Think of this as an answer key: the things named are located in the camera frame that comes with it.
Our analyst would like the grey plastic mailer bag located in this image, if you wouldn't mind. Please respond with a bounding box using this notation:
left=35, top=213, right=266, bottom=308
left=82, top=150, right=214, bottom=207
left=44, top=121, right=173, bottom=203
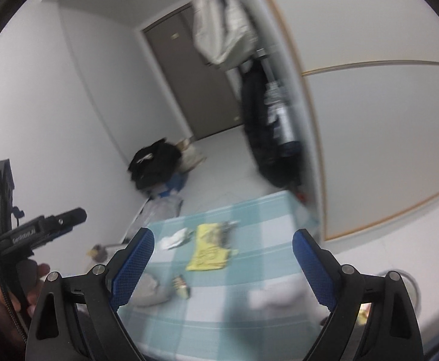
left=137, top=193, right=184, bottom=226

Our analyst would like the black backpack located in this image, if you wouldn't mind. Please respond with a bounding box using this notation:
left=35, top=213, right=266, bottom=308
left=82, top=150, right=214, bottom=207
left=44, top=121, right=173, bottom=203
left=240, top=58, right=307, bottom=189

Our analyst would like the teal checked tablecloth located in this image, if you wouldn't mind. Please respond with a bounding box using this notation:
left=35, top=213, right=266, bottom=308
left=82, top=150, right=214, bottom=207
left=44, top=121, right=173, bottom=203
left=120, top=190, right=341, bottom=361

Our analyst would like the white wardrobe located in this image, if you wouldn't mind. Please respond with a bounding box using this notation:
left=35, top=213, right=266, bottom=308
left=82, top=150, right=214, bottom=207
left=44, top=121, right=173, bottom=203
left=250, top=0, right=439, bottom=243

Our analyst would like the black clothes pile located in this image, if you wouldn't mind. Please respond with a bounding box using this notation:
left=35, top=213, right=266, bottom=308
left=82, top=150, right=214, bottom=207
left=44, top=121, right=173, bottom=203
left=128, top=139, right=182, bottom=190

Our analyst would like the grey cup with sticks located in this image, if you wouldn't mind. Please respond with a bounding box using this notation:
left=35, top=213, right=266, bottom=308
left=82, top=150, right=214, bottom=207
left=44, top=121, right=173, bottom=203
left=87, top=244, right=109, bottom=263

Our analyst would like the silver candy wrapper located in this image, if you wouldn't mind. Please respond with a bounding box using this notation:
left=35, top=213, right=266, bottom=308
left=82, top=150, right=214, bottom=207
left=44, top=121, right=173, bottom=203
left=172, top=276, right=191, bottom=298

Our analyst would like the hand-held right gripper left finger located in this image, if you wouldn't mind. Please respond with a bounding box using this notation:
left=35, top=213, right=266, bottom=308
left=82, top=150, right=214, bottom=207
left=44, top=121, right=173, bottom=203
left=26, top=227, right=155, bottom=361

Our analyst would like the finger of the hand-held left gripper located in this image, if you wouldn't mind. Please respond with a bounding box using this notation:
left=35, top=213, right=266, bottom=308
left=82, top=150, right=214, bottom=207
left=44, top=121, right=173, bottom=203
left=56, top=208, right=88, bottom=231

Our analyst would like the clear plastic packet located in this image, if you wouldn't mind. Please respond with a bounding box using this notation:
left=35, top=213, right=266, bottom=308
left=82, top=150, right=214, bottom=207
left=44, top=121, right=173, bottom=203
left=217, top=219, right=241, bottom=256

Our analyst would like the silver folded umbrella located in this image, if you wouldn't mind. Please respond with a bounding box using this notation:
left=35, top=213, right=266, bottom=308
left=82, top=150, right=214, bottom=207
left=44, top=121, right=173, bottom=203
left=257, top=49, right=303, bottom=151

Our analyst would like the blue cardboard box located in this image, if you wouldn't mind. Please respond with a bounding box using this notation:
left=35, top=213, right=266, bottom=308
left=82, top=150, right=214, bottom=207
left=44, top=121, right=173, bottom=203
left=159, top=173, right=188, bottom=198

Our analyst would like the white tissue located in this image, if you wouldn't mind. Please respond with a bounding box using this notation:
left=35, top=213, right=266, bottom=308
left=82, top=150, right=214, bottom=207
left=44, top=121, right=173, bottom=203
left=158, top=228, right=191, bottom=251

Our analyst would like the white shoulder bag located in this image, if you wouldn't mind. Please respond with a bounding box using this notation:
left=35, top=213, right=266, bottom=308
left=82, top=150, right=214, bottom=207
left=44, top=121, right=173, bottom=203
left=192, top=0, right=258, bottom=71

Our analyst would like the beige tote bag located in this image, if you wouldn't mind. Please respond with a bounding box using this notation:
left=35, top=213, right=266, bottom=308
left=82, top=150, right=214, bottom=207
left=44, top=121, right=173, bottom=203
left=176, top=138, right=207, bottom=171

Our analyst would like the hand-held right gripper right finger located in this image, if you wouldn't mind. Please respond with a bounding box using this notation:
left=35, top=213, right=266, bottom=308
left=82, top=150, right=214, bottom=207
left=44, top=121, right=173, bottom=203
left=292, top=229, right=423, bottom=361

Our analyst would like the white wet wipe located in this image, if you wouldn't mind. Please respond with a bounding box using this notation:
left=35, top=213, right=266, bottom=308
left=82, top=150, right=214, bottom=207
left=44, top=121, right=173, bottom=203
left=249, top=281, right=320, bottom=310

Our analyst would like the grey door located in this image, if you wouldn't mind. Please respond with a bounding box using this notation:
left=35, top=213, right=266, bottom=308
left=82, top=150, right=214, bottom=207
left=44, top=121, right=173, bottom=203
left=141, top=3, right=243, bottom=141

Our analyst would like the yellow printed packet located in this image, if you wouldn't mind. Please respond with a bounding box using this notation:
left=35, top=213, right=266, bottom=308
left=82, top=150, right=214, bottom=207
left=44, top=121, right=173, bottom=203
left=186, top=224, right=231, bottom=272

